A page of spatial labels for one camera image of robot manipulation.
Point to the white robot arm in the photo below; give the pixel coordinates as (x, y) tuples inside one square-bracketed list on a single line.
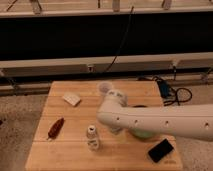
[(191, 121)]

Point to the small clear plastic bottle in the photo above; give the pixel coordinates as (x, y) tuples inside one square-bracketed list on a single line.
[(92, 137)]

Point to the translucent plastic cup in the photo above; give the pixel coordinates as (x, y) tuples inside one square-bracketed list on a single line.
[(104, 87)]

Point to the white rectangular sponge block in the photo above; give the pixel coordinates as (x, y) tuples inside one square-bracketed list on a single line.
[(71, 98)]

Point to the green round bowl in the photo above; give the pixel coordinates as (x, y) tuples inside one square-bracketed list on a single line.
[(141, 134)]

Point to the black smartphone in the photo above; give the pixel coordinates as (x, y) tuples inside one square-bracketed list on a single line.
[(160, 150)]

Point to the white metal shelf rail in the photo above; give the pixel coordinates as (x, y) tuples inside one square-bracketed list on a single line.
[(84, 65)]

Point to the black power adapter with cables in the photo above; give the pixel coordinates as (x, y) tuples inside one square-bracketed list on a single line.
[(167, 92)]

